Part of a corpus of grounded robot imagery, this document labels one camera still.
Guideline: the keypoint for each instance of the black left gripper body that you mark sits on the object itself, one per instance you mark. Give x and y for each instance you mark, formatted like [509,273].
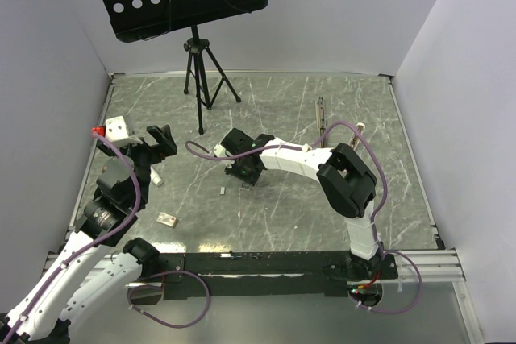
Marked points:
[144,155]

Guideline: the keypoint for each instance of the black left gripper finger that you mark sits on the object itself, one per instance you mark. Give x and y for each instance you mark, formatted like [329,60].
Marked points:
[156,133]
[168,145]

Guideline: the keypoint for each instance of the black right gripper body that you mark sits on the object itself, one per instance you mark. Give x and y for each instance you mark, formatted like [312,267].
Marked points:
[239,171]

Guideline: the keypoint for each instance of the small staple box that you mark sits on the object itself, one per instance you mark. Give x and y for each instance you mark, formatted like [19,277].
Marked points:
[167,220]

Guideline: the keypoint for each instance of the beige stapler top part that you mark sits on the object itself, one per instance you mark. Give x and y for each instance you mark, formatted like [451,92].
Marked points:
[355,139]

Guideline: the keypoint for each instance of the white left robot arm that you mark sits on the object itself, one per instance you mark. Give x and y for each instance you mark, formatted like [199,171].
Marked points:
[65,296]

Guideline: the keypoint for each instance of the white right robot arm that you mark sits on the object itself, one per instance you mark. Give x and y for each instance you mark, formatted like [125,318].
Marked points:
[347,182]

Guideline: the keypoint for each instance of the white cylinder tube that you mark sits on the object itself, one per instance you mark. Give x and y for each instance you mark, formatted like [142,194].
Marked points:
[156,179]

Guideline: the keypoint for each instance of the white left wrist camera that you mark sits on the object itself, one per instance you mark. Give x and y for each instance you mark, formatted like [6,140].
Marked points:
[119,131]

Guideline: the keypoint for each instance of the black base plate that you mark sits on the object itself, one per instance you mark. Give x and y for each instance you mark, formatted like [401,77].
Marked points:
[185,275]

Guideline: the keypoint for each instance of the aluminium rail frame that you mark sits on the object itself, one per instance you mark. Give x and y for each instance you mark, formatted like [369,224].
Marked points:
[283,225]

